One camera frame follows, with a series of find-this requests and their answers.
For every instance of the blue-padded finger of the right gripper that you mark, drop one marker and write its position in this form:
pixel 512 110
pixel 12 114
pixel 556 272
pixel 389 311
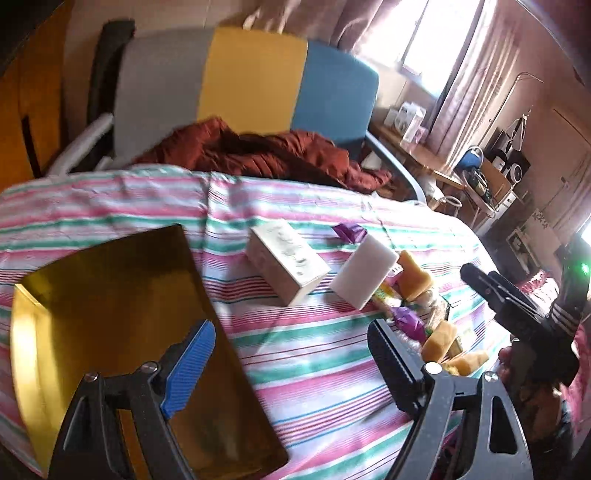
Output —
pixel 493 287

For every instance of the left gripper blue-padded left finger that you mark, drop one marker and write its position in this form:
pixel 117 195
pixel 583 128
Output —
pixel 182 366

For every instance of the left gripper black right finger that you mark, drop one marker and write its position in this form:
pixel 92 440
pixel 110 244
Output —
pixel 425 392

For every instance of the yellow sponge piece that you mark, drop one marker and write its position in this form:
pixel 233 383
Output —
pixel 413 281
pixel 465 364
pixel 439 342

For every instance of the purple snack packet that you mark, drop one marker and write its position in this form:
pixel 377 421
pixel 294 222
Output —
pixel 350 233
pixel 407 321

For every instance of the small green cracker packet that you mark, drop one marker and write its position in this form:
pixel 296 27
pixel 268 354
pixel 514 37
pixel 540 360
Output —
pixel 387 298

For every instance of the white soap bar block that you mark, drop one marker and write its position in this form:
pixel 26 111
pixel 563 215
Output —
pixel 364 272

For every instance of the white tea carton box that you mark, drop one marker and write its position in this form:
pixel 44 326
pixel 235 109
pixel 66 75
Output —
pixel 285 260

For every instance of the person's right hand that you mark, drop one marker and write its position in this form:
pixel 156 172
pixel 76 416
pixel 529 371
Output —
pixel 539 405

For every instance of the gold metal tray box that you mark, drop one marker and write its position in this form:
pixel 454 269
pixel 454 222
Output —
pixel 108 309

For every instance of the wooden chair with clutter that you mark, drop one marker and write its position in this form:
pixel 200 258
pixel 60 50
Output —
pixel 490 191

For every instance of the wooden side desk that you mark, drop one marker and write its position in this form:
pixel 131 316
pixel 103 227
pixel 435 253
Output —
pixel 444 191

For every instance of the striped pink green tablecloth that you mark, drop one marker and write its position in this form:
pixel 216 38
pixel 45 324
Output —
pixel 306 353

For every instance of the white boxes on desk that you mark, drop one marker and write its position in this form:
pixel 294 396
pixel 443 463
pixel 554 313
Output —
pixel 406 121

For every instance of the pink curtain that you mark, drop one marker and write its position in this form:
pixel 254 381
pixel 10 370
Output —
pixel 485 68

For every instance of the rust red jacket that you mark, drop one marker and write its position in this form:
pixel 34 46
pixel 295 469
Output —
pixel 295 155

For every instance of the grey yellow blue armchair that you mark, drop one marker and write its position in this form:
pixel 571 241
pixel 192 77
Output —
pixel 257 82

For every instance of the black rolled mat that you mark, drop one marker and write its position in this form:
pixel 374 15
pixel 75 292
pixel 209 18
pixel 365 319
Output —
pixel 113 38

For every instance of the wooden wardrobe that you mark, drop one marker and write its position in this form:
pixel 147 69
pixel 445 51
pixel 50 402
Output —
pixel 33 37

